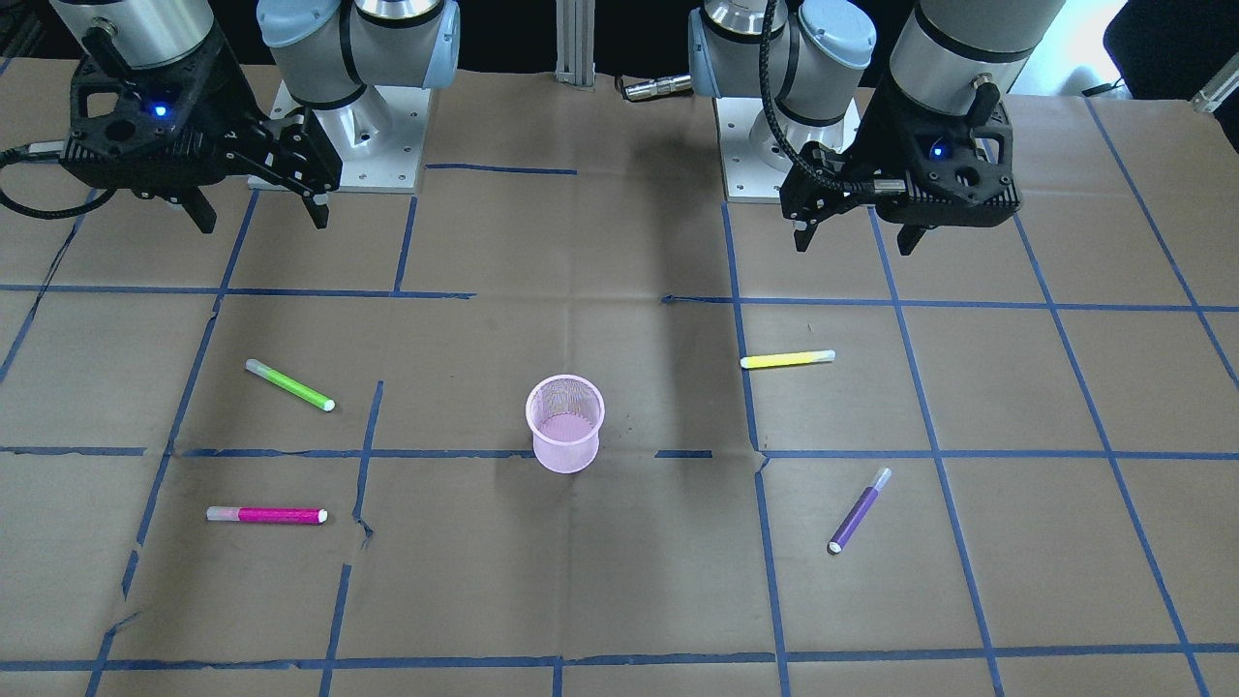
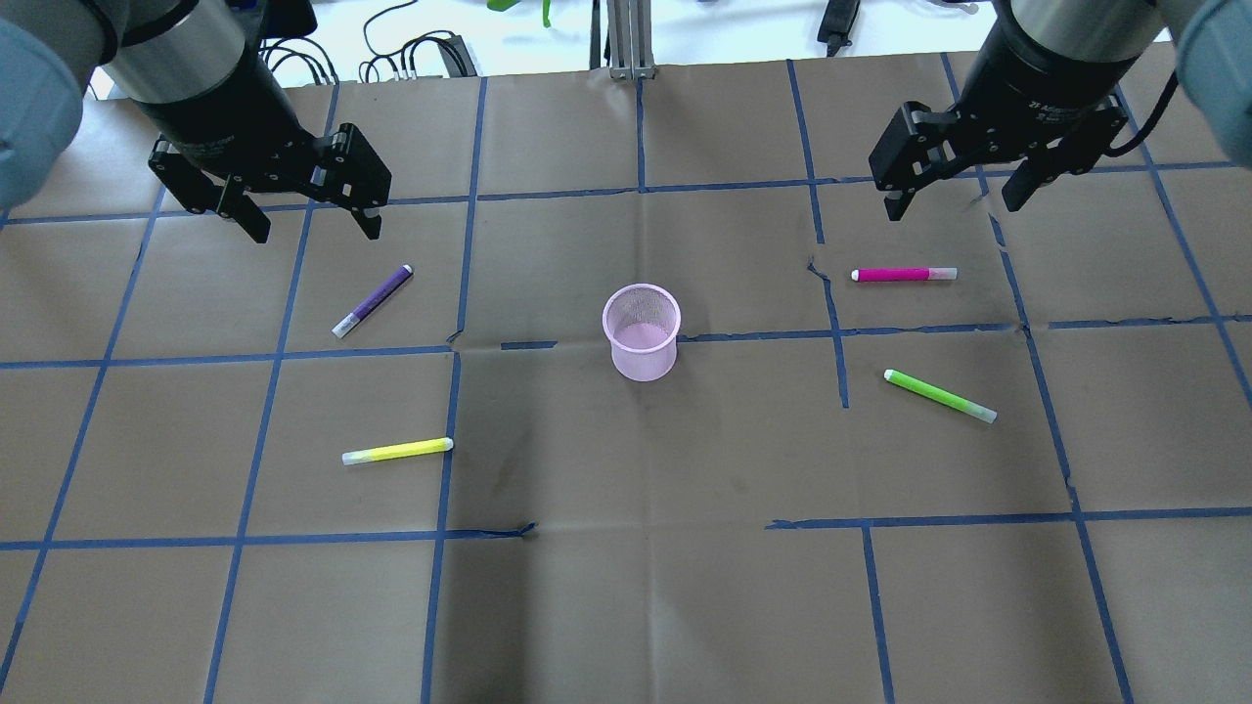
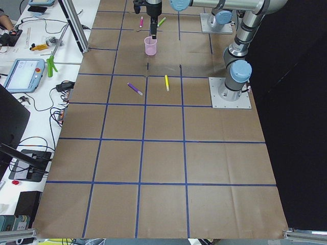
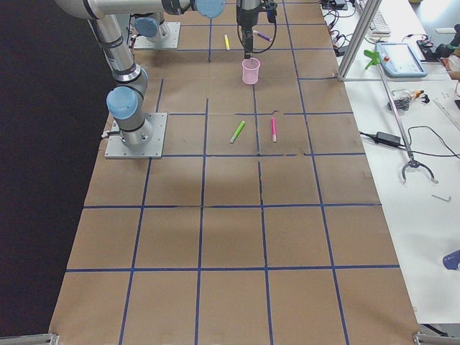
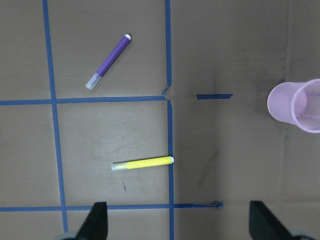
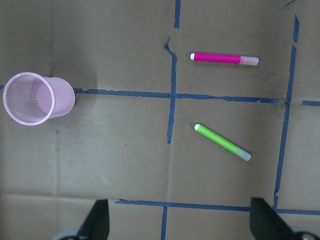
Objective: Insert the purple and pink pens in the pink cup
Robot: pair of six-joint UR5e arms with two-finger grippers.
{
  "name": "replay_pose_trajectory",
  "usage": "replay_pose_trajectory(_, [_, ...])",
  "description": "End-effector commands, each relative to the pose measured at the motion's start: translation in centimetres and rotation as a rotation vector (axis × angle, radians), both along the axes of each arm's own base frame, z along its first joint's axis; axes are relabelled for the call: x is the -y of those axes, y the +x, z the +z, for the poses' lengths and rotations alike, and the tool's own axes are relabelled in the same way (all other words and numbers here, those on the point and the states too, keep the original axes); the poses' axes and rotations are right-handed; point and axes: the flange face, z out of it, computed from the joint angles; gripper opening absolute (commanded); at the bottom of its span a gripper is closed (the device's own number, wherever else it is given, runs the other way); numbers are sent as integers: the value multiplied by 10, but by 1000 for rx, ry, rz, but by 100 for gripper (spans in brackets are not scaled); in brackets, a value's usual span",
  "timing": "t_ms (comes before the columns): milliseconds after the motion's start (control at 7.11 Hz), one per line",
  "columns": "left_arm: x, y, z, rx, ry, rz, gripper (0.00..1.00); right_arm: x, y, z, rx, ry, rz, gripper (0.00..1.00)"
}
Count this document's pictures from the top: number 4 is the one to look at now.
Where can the blue teach pendant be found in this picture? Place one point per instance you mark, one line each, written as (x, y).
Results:
(399, 60)

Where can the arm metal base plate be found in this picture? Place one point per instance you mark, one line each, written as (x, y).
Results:
(163, 37)
(146, 142)

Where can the white keyboard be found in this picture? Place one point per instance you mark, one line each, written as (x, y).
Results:
(378, 26)

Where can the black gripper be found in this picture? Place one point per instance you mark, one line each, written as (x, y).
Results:
(245, 16)

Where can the yellow marker pen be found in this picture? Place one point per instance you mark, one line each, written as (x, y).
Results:
(226, 40)

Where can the white allen key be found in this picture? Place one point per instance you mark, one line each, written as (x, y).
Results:
(446, 199)

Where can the green marker pen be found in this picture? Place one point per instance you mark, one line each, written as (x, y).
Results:
(237, 131)

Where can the pink marker pen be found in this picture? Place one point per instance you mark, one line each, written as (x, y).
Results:
(273, 124)

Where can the pink plastic cup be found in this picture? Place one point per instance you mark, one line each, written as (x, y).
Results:
(250, 70)

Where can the aluminium frame post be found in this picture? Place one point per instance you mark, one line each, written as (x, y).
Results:
(358, 36)

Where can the green plastic clamp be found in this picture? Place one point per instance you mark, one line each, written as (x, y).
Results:
(374, 57)

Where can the purple marker pen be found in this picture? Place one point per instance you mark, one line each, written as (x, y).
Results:
(261, 35)

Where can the long metal grabber tool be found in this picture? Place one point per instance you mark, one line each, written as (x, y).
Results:
(412, 162)

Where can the black power adapter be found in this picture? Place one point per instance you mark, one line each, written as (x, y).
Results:
(388, 139)

